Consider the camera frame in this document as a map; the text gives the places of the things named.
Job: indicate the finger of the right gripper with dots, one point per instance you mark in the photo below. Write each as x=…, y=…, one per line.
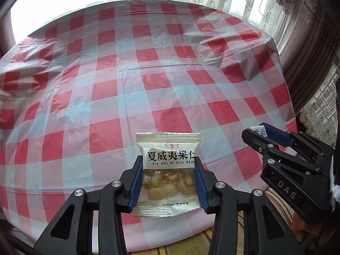
x=278, y=136
x=256, y=141

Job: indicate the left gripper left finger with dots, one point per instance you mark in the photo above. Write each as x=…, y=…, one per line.
x=70, y=230

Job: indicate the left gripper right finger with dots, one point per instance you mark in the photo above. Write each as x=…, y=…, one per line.
x=265, y=231

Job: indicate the small blue white candy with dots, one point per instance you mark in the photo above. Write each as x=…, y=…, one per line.
x=261, y=130

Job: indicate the white macadamia nut packet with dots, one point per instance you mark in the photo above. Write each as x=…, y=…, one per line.
x=168, y=174

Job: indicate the striped upholstered seat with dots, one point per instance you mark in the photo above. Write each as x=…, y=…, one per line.
x=191, y=233

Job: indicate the red white checkered tablecloth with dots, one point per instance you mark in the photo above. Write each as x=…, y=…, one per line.
x=77, y=91

